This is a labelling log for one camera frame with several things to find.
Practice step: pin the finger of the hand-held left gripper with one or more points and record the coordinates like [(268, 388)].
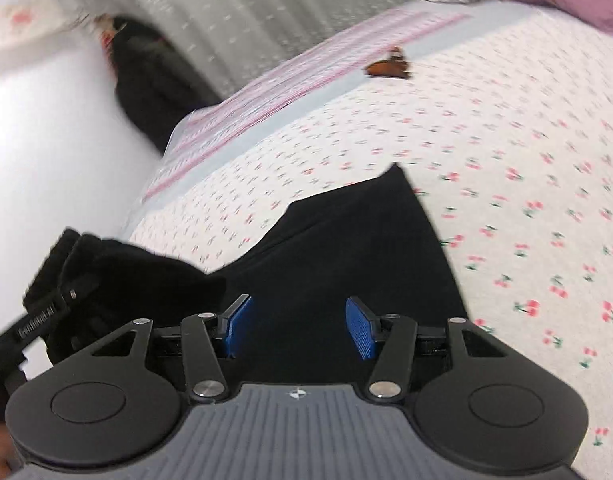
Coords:
[(79, 290)]

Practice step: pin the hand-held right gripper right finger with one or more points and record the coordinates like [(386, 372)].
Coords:
[(360, 327)]

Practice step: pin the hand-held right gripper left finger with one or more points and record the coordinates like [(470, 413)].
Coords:
[(239, 325)]

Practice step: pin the black pants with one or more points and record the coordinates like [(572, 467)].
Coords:
[(346, 245)]

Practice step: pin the cherry print bed sheet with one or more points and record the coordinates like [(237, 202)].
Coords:
[(486, 135)]

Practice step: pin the pink striped cloth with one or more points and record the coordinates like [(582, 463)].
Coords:
[(296, 80)]

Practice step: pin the brown hair claw clip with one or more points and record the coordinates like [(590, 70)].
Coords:
[(389, 66)]

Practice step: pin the white pink-flowered cloth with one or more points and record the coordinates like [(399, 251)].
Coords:
[(21, 22)]

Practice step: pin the grey star curtain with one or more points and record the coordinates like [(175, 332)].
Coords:
[(246, 15)]

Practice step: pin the dark bag by wall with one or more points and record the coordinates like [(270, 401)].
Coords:
[(146, 85)]

